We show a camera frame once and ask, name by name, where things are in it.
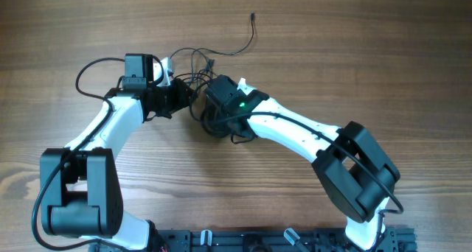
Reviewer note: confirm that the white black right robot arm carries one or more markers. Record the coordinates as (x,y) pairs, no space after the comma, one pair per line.
(355,172)

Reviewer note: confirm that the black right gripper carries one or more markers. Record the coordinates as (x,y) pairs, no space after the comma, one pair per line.
(212,121)

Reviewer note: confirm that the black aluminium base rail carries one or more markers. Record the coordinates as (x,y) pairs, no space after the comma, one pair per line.
(318,240)

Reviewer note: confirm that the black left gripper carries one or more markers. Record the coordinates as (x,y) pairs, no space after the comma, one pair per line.
(178,98)

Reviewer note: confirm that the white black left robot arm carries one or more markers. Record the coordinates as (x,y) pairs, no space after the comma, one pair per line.
(80,195)

